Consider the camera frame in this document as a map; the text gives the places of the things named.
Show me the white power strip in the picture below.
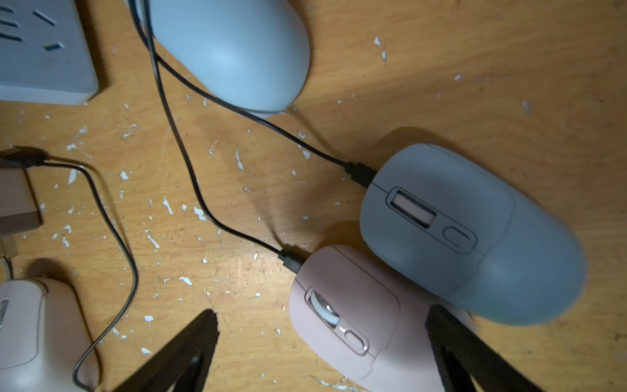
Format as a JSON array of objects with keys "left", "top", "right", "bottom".
[{"left": 1, "top": 0, "right": 100, "bottom": 106}]

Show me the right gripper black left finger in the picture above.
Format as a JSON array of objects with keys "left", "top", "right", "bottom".
[{"left": 116, "top": 310, "right": 220, "bottom": 392}]

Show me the light blue mouse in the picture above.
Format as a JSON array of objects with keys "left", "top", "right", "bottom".
[{"left": 148, "top": 1, "right": 311, "bottom": 118}]

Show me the grey blue mouse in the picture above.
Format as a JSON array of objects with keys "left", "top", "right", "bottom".
[{"left": 359, "top": 144, "right": 588, "bottom": 326}]

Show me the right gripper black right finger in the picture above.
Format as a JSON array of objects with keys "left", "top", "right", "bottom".
[{"left": 426, "top": 305, "right": 542, "bottom": 392}]

